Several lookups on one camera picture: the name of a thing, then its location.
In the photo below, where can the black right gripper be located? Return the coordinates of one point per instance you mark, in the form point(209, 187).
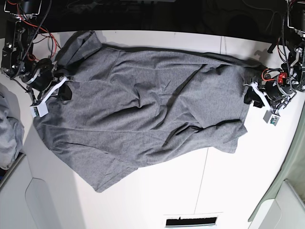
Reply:
point(40, 76)

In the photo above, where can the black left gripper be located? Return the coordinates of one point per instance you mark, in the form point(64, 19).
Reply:
point(276, 93)

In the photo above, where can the grey t-shirt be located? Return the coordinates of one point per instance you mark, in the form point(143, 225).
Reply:
point(136, 107)

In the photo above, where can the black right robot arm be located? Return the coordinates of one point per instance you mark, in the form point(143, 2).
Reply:
point(21, 31)

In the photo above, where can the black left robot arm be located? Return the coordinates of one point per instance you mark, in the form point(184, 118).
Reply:
point(291, 49)

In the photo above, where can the pile of grey clothes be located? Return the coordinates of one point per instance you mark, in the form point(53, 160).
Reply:
point(11, 128)

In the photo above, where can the white bin right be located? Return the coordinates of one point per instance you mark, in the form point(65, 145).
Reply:
point(285, 211)

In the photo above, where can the white bin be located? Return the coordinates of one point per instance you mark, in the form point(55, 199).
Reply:
point(25, 201)
point(285, 211)

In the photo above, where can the white bin left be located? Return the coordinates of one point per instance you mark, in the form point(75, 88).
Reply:
point(25, 201)

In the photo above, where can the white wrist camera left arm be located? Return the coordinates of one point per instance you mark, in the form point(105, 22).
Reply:
point(270, 116)

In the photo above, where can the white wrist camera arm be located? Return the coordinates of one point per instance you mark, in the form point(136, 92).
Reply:
point(270, 116)
point(39, 106)

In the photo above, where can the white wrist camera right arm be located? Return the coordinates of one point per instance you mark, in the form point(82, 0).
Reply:
point(39, 106)

